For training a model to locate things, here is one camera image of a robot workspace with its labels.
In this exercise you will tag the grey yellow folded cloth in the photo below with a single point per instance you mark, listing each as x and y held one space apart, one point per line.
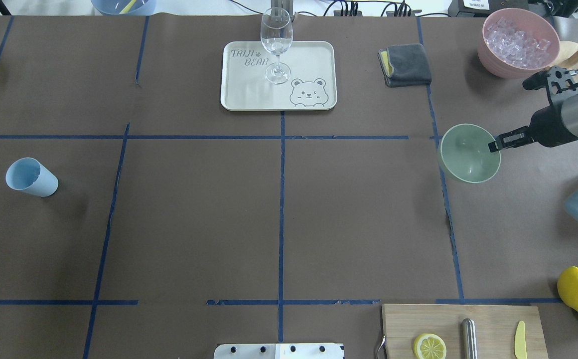
405 65

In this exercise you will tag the blue bowl with fork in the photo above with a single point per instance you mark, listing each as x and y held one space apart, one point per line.
124 7

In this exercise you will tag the light blue cup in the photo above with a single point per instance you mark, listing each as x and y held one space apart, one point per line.
27 175

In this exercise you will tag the green bowl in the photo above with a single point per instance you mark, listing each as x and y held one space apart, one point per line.
464 155

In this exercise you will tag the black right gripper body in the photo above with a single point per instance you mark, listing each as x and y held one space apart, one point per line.
546 126

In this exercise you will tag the lemon half slice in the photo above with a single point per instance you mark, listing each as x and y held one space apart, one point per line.
429 346

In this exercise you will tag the pink bowl with ice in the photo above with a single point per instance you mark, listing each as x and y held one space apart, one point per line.
515 43

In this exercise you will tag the clear wine glass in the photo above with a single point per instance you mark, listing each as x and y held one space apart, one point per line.
276 36

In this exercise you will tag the cream bear tray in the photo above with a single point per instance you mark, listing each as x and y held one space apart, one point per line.
311 87

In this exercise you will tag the yellow lemon upper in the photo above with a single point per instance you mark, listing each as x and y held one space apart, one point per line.
567 287

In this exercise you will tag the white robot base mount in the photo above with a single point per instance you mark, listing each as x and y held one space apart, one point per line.
280 351

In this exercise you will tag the wooden cutting board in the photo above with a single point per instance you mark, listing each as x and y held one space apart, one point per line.
494 329

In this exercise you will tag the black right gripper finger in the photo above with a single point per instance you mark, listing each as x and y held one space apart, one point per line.
500 143
513 136

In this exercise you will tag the yellow plastic knife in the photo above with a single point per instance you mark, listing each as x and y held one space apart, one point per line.
520 345

